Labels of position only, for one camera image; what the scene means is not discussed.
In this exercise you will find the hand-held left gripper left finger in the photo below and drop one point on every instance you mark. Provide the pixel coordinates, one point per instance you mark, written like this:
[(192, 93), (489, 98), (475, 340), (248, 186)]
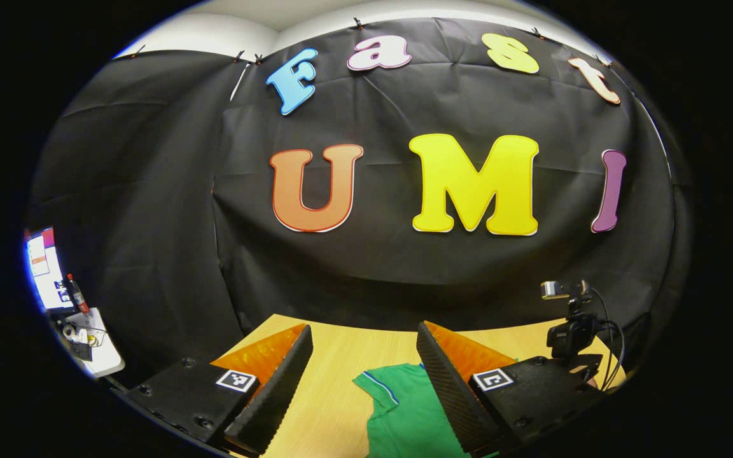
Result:
[(277, 401)]

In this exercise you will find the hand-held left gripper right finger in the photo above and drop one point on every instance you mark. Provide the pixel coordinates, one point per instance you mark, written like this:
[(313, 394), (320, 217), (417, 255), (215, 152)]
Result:
[(449, 394)]

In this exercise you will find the green T-shirt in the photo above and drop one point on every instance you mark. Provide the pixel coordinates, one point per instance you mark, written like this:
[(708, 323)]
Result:
[(404, 420)]

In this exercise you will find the black backdrop cloth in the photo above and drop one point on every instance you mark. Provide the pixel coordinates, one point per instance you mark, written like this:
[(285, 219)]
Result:
[(379, 273)]

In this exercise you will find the white side table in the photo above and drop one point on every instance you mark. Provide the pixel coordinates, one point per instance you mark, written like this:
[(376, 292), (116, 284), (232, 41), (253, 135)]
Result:
[(107, 359)]

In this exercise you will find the small red bottle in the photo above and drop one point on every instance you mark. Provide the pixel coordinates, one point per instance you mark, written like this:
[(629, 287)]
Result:
[(77, 294)]

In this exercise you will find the computer monitor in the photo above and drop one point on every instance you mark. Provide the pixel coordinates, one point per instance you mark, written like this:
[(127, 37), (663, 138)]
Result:
[(45, 267)]

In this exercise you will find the row of small cloth clips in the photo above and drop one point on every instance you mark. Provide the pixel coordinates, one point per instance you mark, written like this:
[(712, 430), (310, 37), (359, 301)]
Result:
[(357, 23)]

